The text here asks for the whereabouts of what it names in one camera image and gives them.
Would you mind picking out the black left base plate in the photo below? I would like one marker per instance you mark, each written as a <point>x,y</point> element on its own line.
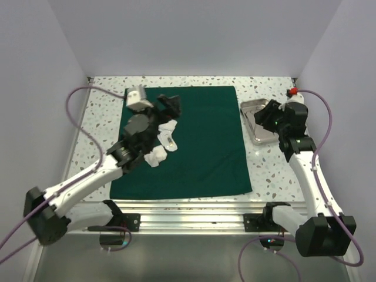
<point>131,221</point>

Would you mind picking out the stainless steel tray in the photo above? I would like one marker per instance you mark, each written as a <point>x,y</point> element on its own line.
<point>258,135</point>

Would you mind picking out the small white gauze pad top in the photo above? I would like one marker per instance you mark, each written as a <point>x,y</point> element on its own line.
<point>169,126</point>

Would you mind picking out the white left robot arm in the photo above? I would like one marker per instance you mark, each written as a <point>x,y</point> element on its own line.
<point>55,211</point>

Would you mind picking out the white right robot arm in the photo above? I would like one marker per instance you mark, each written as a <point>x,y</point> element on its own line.
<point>326,229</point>

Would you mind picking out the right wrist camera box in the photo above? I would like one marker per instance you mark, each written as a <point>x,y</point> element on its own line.
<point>298,98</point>

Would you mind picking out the aluminium rail frame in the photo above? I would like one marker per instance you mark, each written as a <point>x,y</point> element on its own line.
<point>271,177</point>

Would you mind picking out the white gauze pad lower middle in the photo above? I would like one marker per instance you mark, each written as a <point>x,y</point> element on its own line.
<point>159,153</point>

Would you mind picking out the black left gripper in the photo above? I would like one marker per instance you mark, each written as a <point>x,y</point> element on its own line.
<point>172,107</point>

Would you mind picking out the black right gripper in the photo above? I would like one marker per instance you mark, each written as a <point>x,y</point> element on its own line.
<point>265,114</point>

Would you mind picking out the green surgical cloth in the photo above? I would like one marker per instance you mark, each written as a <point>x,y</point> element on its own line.
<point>210,159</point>

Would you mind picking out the white gauze pad front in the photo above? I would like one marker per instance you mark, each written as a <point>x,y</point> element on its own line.
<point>151,159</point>

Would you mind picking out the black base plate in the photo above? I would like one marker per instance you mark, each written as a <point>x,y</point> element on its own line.
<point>257,223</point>
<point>131,221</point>

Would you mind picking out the clear pouch with dark item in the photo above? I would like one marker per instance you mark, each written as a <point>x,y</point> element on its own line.
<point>173,146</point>

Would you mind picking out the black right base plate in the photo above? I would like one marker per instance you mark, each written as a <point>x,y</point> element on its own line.
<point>257,223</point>

